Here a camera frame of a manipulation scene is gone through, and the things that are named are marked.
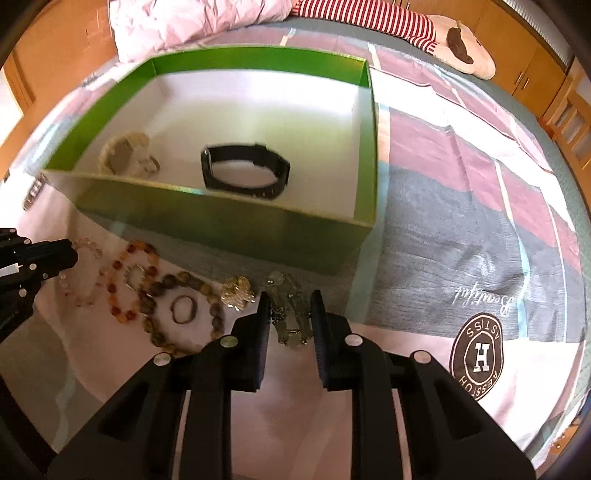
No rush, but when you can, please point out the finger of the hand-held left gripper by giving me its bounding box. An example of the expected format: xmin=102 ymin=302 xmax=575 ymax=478
xmin=0 ymin=227 xmax=79 ymax=297

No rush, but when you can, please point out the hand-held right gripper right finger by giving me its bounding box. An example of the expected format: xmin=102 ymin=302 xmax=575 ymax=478
xmin=310 ymin=290 xmax=536 ymax=480

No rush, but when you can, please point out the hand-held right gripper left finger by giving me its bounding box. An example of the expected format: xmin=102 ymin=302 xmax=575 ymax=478
xmin=46 ymin=292 xmax=273 ymax=480

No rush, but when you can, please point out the pale green jade bracelet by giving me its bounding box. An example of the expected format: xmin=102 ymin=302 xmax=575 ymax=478
xmin=264 ymin=271 xmax=315 ymax=350

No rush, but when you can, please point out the clear pink bead bracelet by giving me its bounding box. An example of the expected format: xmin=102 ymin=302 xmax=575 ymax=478
xmin=58 ymin=237 xmax=110 ymax=308

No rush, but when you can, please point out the thin dark ring bracelet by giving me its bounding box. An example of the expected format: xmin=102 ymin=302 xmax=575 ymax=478
xmin=169 ymin=295 xmax=197 ymax=326

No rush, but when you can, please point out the green cardboard box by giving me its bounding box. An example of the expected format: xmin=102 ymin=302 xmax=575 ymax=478
xmin=41 ymin=46 xmax=380 ymax=278

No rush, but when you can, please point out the gold flower brooch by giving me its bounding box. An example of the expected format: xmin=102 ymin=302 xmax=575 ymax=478
xmin=220 ymin=275 xmax=257 ymax=311

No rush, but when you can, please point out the striped band wristwatch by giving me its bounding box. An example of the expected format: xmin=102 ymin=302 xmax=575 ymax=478
xmin=22 ymin=173 xmax=49 ymax=212

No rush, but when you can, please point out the patchwork printed bedsheet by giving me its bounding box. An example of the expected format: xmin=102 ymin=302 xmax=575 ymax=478
xmin=8 ymin=13 xmax=590 ymax=468

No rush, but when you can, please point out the black watch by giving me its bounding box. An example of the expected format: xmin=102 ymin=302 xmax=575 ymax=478
xmin=200 ymin=143 xmax=292 ymax=200

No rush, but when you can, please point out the wooden wardrobe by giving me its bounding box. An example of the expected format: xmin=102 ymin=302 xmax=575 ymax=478
xmin=0 ymin=0 xmax=117 ymax=185

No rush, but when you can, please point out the pink quilt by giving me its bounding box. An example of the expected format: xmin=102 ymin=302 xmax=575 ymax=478
xmin=108 ymin=0 xmax=306 ymax=64

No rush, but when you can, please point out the red striped plush toy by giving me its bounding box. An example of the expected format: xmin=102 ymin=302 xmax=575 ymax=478
xmin=290 ymin=0 xmax=498 ymax=80

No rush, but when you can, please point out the wooden chair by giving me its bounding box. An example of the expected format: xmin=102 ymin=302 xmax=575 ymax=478
xmin=539 ymin=59 xmax=591 ymax=186

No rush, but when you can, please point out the wooden cabinet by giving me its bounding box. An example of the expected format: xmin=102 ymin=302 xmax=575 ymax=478
xmin=471 ymin=0 xmax=574 ymax=117

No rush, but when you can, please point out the orange bead bracelet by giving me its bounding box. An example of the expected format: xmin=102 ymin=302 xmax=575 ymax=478
xmin=99 ymin=240 xmax=160 ymax=324

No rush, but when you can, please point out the small pearl bracelet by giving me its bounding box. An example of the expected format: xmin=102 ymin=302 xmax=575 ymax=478
xmin=123 ymin=261 xmax=151 ymax=292

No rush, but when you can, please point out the cream bead bracelet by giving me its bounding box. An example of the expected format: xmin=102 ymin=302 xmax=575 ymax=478
xmin=98 ymin=132 xmax=161 ymax=177

